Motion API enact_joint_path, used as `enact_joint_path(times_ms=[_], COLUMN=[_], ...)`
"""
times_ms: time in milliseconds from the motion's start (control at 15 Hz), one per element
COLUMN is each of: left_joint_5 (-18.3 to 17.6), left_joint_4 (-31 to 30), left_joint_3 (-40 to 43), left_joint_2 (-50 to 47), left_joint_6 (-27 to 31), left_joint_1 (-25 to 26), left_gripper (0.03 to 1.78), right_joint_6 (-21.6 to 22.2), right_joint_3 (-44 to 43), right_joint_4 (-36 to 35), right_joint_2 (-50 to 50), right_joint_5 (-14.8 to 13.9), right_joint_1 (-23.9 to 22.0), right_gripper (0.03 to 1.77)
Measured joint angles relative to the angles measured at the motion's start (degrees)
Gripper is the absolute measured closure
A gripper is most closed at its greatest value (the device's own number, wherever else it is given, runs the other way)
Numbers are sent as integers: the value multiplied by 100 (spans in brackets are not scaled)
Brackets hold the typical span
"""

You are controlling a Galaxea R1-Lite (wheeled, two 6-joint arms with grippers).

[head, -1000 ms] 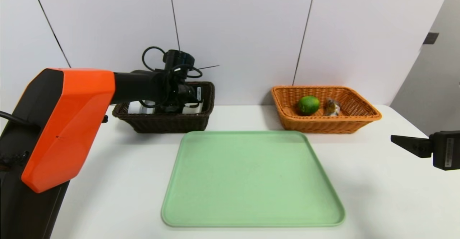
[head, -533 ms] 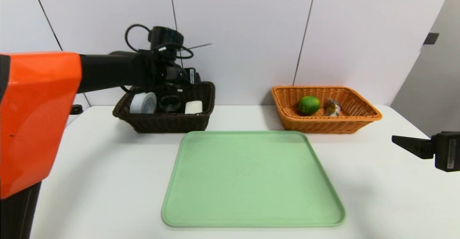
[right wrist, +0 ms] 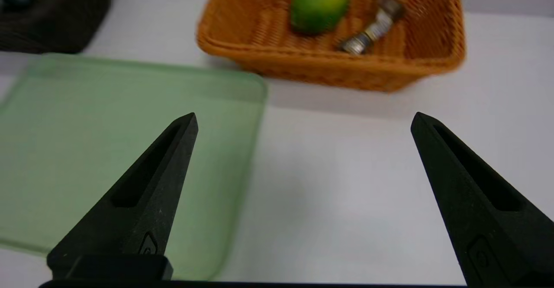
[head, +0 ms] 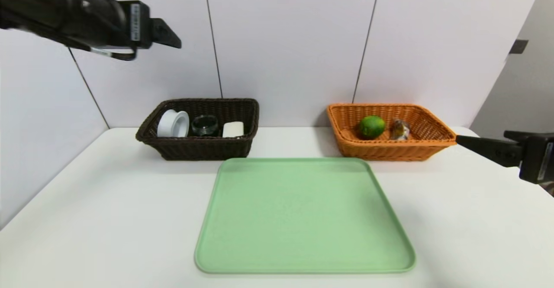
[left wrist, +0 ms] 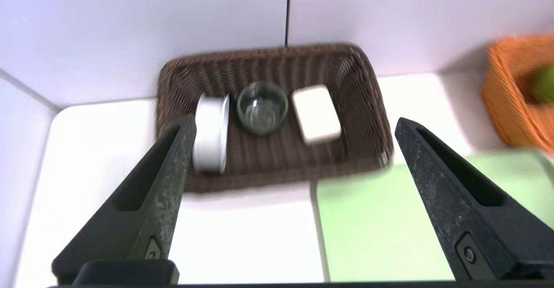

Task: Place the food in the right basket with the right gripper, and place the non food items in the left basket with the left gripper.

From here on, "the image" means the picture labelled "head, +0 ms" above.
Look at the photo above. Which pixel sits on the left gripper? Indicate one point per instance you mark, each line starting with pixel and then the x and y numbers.
pixel 137 23

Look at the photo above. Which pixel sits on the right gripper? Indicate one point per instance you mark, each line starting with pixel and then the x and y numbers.
pixel 538 158

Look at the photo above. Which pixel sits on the clear chocolate pack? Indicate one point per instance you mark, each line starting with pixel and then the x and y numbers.
pixel 400 130

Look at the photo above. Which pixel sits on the white round plastic container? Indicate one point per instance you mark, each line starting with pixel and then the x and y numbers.
pixel 173 124

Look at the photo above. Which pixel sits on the small glass cup black base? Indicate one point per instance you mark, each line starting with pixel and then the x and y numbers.
pixel 204 125

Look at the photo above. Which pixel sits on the white soap bar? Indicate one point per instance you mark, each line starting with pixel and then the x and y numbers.
pixel 233 129

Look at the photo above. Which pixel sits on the green lime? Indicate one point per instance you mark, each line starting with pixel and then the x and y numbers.
pixel 371 127

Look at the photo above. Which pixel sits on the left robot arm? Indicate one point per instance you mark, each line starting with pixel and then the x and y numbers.
pixel 56 11

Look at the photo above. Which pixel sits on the orange wicker basket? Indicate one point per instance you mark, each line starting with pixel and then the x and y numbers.
pixel 389 149

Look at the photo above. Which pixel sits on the dark brown wicker basket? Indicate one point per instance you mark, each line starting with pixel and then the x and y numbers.
pixel 203 149

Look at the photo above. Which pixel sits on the light green plastic tray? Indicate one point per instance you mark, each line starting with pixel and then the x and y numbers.
pixel 303 218

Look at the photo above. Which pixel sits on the black wall fixture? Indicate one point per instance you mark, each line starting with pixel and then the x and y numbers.
pixel 518 46

